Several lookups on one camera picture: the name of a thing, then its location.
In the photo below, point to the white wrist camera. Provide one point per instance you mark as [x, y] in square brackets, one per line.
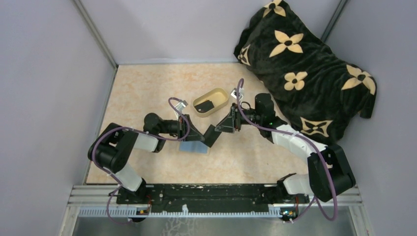
[237, 93]
[181, 105]

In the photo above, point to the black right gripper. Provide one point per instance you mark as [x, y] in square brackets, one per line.
[232, 121]

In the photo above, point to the beige oval tray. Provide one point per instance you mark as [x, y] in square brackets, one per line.
[218, 96]

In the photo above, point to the black floral blanket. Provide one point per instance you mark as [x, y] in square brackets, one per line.
[317, 92]

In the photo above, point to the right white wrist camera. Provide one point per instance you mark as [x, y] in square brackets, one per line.
[237, 93]

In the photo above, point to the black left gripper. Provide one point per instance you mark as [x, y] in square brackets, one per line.
[194, 134]

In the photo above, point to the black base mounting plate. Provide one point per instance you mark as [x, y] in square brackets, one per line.
[210, 198]

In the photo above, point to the black credit card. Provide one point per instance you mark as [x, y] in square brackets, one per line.
[204, 107]
[210, 136]

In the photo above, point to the aluminium frame rail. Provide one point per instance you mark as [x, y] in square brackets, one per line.
[100, 200]

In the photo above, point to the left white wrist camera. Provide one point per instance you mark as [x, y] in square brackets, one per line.
[181, 105]

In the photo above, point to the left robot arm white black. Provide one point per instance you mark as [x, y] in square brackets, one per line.
[111, 151]

